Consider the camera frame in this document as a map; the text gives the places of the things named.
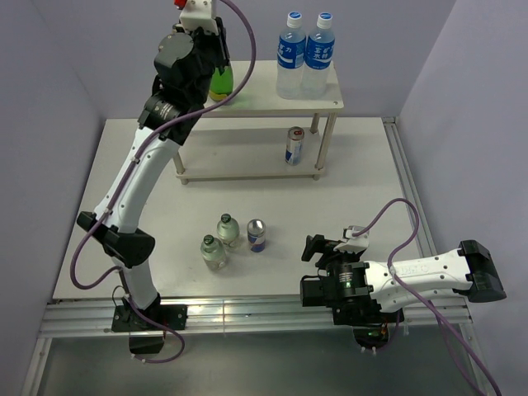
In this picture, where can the blue label water bottle right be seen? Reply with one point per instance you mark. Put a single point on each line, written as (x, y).
(318, 57)

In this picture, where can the clear glass bottle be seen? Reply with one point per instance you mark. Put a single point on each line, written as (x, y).
(213, 252)
(228, 231)

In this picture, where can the blue silver drink can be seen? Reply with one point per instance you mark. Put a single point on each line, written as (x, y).
(256, 235)

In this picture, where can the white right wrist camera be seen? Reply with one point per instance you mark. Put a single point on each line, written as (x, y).
(355, 239)

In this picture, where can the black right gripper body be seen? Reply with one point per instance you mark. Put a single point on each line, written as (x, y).
(330, 256)

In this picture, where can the clear glass bottle front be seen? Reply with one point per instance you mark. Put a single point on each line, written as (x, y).
(213, 252)

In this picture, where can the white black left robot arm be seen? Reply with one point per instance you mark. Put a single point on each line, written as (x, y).
(163, 128)

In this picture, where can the white two-tier shelf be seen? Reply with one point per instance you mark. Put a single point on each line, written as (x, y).
(246, 139)

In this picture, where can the green glass bottle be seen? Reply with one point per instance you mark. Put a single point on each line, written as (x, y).
(221, 85)

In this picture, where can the blue label water bottle left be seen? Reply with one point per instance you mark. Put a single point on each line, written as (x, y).
(290, 57)

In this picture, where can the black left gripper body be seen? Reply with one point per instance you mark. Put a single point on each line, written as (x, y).
(213, 53)

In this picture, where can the blue label water bottle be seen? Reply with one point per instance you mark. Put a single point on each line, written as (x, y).
(290, 57)
(318, 57)

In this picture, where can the aluminium rail frame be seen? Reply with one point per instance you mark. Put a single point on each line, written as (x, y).
(247, 332)

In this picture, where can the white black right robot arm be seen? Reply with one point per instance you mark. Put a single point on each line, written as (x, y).
(368, 293)

